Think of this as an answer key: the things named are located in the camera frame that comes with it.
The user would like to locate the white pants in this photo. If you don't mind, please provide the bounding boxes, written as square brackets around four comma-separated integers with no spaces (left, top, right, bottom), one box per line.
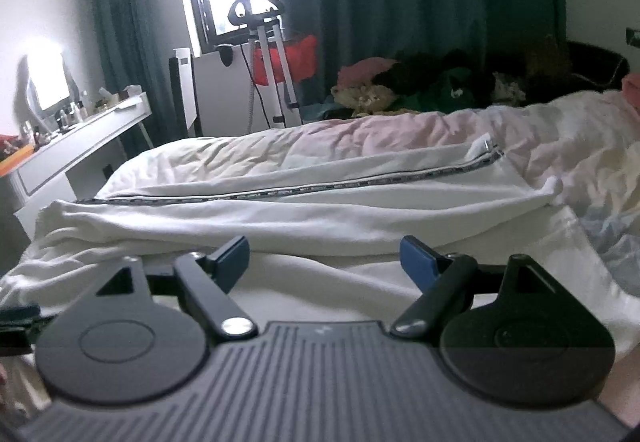
[0,134,631,358]

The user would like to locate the pink garment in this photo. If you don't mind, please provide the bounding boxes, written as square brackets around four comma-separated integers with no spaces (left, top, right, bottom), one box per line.
[337,58,396,90]

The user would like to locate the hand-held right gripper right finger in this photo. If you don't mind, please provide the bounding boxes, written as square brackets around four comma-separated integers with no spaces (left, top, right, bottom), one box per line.
[390,236,557,339]

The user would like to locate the white patterned garment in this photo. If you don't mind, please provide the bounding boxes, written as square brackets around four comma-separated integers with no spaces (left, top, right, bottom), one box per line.
[492,72,527,103]

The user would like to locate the beige floral garment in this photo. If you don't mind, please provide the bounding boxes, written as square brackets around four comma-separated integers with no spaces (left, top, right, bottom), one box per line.
[332,84,401,119]

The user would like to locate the narrow teal curtain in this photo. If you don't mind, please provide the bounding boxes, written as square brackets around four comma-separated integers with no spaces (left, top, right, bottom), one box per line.
[87,0,201,157]

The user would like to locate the row of cosmetic bottles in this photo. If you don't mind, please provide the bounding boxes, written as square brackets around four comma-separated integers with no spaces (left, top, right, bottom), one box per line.
[20,89,121,147]

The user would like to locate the black garment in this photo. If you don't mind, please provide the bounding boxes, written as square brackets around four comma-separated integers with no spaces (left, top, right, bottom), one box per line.
[375,49,496,92]

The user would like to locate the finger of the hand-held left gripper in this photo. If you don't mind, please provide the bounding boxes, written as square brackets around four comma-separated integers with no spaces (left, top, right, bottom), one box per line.
[0,304,43,355]

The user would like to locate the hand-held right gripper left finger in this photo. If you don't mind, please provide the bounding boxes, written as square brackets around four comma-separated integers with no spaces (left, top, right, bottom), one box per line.
[75,236,258,340]

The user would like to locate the dark green garment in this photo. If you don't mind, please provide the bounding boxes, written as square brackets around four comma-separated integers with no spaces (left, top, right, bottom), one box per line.
[400,66,482,113]

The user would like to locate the person's leg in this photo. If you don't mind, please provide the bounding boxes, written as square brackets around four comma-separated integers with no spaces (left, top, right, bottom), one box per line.
[597,349,640,429]

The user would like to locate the orange box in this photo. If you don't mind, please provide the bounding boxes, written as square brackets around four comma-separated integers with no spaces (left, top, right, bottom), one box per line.
[0,144,38,167]

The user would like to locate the brown plush toy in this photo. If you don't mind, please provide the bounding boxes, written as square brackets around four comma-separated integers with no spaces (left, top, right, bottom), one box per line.
[520,36,573,87]

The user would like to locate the white vanity desk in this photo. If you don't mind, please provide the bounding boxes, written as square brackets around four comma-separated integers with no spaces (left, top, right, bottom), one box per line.
[0,92,153,243]

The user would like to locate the silver tripod stand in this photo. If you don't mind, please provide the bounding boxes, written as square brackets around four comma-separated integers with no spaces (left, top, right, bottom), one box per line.
[227,0,303,130]

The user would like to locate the white heater panel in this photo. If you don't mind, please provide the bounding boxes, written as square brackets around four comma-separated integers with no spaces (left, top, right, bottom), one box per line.
[169,46,281,140]

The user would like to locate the lit vanity mirror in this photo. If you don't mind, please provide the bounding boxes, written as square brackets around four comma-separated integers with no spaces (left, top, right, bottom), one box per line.
[20,39,73,115]

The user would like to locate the red bag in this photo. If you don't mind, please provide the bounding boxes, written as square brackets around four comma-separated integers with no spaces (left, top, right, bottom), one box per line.
[252,34,318,87]

